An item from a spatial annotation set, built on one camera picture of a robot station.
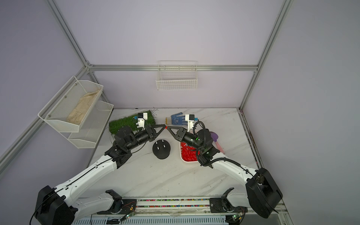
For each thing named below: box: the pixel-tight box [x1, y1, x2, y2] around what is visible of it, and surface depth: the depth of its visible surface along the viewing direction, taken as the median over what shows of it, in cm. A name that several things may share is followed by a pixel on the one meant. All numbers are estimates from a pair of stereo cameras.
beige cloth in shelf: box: [66, 89, 101, 126], surface depth 81 cm
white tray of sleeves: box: [179, 141, 201, 163], surface depth 92 cm
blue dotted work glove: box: [170, 112, 188, 126], surface depth 116 cm
